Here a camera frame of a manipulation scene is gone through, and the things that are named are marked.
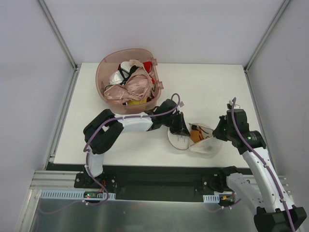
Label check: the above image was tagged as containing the orange bra black trim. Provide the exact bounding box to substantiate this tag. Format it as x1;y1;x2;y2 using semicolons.
190;124;212;143

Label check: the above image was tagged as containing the white mesh laundry bag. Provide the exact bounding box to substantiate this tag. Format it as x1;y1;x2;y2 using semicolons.
167;123;223;159

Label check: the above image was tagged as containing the pink bra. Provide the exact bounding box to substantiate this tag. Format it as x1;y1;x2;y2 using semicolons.
104;74;153;104

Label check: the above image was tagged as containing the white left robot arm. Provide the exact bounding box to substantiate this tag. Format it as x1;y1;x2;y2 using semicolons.
83;99;190;190

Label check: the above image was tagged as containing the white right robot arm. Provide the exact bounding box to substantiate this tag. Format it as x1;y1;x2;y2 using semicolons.
213;108;307;232

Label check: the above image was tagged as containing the yellow bra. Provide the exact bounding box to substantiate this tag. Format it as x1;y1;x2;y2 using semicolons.
126;98;147;105

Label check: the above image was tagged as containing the red bra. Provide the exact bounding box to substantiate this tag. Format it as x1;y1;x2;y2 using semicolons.
143;61;156;102

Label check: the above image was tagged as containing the white bra black trim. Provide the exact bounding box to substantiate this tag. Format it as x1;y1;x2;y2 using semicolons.
110;61;131;86

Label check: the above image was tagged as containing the pink translucent plastic basket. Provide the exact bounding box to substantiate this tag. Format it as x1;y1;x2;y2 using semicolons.
95;48;163;114

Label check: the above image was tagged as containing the metal front sheet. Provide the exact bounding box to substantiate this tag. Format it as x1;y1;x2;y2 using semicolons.
17;189;255;232

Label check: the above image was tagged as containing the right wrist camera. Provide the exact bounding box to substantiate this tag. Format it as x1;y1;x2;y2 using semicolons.
227;101;242;110

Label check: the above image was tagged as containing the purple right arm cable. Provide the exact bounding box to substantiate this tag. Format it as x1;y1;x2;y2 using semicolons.
228;97;296;232

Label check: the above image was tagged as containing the right white cable duct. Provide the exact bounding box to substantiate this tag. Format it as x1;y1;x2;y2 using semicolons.
203;194;220;203

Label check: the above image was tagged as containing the white cable duct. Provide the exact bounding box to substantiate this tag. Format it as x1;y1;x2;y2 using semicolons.
203;194;220;203
41;190;116;201

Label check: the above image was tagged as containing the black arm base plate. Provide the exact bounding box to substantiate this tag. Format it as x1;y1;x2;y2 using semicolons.
74;165;254;203

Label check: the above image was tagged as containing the left aluminium frame post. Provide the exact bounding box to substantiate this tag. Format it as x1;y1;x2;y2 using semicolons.
36;0;82;72

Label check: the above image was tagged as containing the aluminium frame post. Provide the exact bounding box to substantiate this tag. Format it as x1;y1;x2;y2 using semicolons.
36;0;82;72
244;0;293;73

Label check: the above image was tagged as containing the right aluminium frame post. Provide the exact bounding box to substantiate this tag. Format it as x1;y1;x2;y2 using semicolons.
244;0;293;73

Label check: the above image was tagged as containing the front aluminium frame rail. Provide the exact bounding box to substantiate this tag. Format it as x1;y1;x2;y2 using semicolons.
30;169;83;190

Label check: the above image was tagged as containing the left white cable duct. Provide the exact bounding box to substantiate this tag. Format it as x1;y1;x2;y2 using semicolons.
41;190;116;201

